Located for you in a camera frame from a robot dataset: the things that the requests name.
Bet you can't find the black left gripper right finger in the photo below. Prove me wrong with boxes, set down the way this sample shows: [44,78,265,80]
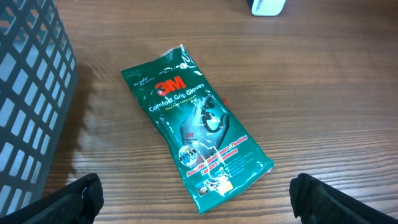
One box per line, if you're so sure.
[289,173,397,224]

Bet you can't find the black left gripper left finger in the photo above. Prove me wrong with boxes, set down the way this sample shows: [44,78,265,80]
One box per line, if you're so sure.
[1,173,104,224]

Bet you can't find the green glove package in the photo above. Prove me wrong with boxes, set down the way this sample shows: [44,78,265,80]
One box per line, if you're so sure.
[121,45,274,213]

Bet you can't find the white barcode scanner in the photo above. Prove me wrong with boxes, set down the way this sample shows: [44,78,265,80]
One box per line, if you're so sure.
[247,0,286,17]

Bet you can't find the grey plastic shopping basket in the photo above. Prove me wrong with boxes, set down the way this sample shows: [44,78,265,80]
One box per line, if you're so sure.
[1,0,78,216]

